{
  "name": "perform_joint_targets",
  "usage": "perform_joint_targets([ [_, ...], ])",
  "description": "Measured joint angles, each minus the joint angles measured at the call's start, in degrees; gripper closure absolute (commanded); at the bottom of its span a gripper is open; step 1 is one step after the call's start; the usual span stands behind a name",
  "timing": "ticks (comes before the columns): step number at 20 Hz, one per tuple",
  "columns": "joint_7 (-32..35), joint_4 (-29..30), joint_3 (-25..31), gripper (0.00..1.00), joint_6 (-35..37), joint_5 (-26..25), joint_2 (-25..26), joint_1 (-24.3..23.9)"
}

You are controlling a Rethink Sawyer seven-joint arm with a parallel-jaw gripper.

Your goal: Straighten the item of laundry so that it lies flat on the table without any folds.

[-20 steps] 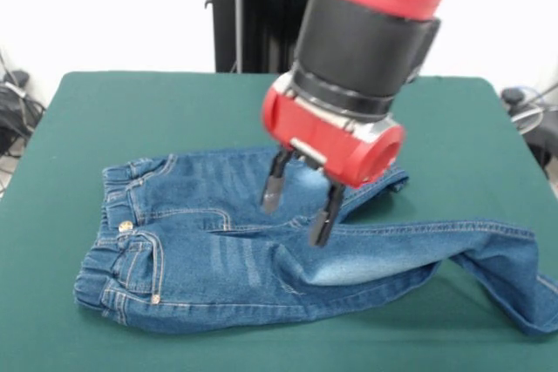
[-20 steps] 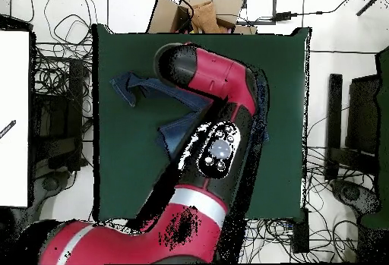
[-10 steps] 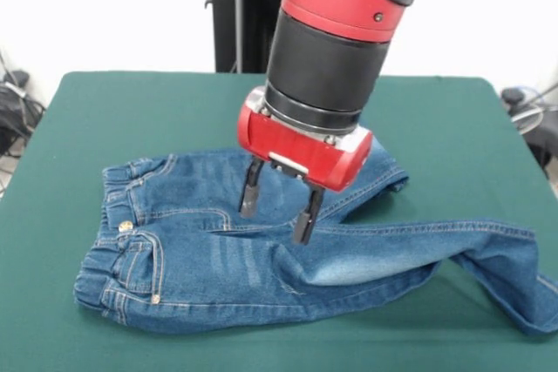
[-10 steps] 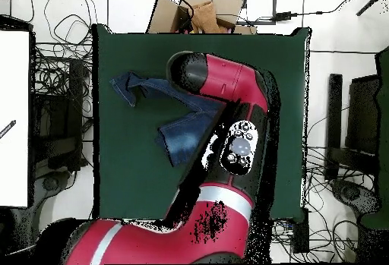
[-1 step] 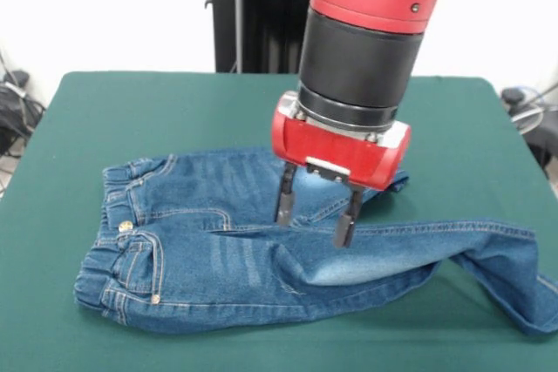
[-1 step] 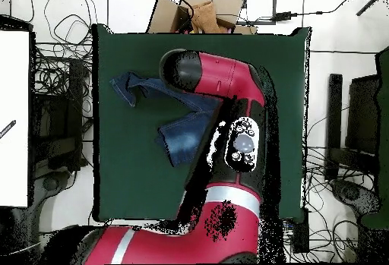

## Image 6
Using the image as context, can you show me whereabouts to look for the blue denim jeans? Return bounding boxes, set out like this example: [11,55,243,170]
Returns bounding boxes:
[109,71,224,169]

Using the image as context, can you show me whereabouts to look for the black flat panel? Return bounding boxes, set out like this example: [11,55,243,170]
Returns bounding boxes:
[346,74,381,156]

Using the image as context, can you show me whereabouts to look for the dark green table cloth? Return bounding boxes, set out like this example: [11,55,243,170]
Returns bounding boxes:
[91,23,312,223]

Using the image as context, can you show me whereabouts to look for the tan cloth in box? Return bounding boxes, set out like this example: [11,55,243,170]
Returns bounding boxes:
[190,1,221,34]

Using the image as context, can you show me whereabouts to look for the brown cardboard box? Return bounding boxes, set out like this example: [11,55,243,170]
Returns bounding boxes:
[146,0,258,35]

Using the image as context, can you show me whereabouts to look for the black equipment rack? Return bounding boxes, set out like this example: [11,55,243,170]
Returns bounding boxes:
[30,58,84,172]

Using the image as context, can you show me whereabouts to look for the black table leg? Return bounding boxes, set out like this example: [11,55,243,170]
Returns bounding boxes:
[292,208,310,254]

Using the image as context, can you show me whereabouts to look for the black power adapter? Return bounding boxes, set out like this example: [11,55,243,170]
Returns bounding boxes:
[274,11,299,22]

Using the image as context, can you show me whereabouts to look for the white board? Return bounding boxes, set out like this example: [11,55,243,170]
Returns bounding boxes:
[0,30,30,208]

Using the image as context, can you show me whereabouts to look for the black strip with white print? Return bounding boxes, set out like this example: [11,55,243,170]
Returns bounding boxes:
[0,119,17,140]

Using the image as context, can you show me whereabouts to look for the dark green cloth sheet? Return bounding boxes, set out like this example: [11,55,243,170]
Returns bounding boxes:
[361,46,389,229]

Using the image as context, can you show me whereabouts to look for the black upright post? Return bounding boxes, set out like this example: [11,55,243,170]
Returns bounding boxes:
[324,73,343,182]

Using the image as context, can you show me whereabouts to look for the dark metal frame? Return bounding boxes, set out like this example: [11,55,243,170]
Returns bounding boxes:
[232,0,277,26]

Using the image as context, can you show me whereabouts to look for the black cable tangle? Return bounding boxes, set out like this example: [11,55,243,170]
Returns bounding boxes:
[30,0,95,96]
[282,213,359,263]

